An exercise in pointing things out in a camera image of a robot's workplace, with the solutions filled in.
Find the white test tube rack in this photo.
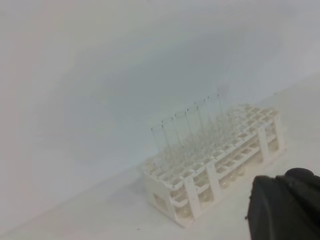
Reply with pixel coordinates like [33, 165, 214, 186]
[143, 104, 286, 227]

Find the clear tube in rack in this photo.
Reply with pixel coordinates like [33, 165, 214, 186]
[161, 117, 182, 156]
[186, 104, 207, 151]
[206, 88, 225, 136]
[174, 110, 194, 157]
[194, 99, 216, 144]

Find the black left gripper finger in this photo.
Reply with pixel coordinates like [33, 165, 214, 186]
[246, 168, 320, 240]

